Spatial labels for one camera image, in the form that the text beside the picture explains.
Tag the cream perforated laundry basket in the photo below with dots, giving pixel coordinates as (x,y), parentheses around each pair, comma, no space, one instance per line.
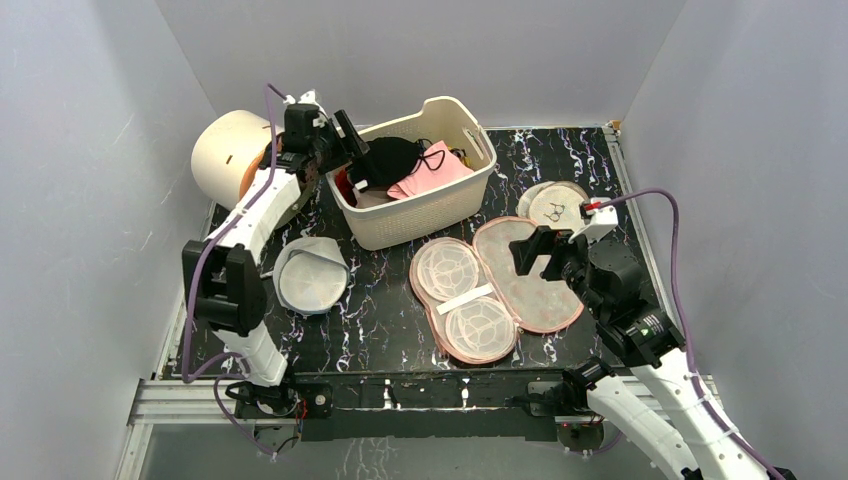
(440,118)

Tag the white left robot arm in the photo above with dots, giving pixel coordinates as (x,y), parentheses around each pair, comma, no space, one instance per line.
(258,170)

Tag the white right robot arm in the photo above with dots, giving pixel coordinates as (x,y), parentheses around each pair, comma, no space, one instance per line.
(691,437)

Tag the red garment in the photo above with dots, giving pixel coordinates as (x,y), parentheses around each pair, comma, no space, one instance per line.
(345,187)

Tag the floral mesh laundry bag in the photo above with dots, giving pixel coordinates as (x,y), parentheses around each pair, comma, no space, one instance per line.
(476,303)

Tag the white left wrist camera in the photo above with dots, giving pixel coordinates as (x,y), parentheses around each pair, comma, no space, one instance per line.
(309,98)

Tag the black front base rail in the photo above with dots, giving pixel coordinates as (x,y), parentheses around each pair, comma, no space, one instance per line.
(490,402)

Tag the black bra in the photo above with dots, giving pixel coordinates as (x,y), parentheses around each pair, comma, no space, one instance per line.
(389,160)

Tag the yellow garment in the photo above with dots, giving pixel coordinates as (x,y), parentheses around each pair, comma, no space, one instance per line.
(462,156)

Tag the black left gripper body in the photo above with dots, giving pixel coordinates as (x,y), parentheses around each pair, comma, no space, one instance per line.
(328,150)

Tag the round white embroidered laundry bag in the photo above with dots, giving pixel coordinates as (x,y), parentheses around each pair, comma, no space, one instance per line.
(553,203)

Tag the white cylindrical drawer cabinet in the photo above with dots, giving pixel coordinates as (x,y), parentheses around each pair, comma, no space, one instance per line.
(226,157)

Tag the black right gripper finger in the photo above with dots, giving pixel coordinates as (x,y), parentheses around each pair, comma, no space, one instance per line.
(525,252)
(558,265)

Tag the white mesh laundry bag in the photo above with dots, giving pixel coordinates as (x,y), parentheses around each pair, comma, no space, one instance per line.
(310,275)

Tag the pink garment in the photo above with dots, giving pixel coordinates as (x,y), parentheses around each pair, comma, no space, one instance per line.
(430,175)

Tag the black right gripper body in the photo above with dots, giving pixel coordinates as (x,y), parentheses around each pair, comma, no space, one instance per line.
(547,251)

